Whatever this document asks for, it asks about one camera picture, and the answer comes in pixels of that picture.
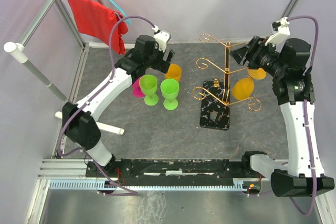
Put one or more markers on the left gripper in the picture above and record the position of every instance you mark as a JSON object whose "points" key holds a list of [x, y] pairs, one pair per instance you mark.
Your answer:
{"points": [[163, 66]]}

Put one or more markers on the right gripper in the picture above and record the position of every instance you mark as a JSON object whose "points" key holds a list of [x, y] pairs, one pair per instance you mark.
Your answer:
{"points": [[251, 52]]}

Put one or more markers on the orange plastic goblet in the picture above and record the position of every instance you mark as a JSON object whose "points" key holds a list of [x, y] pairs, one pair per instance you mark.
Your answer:
{"points": [[244, 88], [174, 72]]}

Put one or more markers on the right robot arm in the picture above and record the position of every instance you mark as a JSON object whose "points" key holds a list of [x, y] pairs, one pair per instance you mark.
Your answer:
{"points": [[304, 175]]}

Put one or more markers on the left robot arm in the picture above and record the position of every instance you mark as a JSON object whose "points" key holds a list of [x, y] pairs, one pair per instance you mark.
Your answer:
{"points": [[79, 120]]}

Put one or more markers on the orange plastic goblet front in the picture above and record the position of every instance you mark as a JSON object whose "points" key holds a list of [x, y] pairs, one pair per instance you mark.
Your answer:
{"points": [[174, 72]]}

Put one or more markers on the green plastic goblet right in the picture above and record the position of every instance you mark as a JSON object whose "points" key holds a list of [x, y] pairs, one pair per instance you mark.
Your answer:
{"points": [[170, 89]]}

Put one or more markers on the green plastic goblet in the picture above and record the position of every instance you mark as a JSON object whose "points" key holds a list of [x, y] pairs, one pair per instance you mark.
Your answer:
{"points": [[170, 89], [148, 85]]}

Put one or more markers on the green plastic goblet left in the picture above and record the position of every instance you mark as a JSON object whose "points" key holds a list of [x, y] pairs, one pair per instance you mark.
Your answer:
{"points": [[148, 85]]}

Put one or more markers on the pink plastic goblet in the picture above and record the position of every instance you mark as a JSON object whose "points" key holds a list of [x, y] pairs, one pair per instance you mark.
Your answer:
{"points": [[137, 92]]}

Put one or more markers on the white stand foot front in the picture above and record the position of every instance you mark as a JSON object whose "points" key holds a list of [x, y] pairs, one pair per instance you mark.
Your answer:
{"points": [[101, 126]]}

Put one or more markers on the red cloth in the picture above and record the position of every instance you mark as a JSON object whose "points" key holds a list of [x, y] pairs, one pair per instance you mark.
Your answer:
{"points": [[94, 19]]}

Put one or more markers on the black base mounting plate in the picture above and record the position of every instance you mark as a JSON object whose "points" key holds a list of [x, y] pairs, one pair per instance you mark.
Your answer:
{"points": [[180, 172]]}

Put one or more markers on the grey clothes stand pole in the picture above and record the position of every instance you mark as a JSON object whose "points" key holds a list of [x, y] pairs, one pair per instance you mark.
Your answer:
{"points": [[16, 49]]}

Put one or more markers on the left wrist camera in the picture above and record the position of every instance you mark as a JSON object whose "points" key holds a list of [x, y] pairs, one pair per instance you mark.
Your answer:
{"points": [[162, 37]]}

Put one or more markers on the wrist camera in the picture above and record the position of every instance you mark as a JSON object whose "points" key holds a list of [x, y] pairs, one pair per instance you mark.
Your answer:
{"points": [[280, 31], [162, 37]]}

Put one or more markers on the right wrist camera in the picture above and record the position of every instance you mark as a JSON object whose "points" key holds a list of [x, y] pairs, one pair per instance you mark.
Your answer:
{"points": [[280, 31]]}

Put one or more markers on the gold wire wine glass rack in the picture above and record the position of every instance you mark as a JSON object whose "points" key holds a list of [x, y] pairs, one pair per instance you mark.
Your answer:
{"points": [[216, 94]]}

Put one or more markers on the white cable duct strip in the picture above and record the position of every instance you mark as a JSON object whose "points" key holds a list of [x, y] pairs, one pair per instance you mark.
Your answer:
{"points": [[87, 184]]}

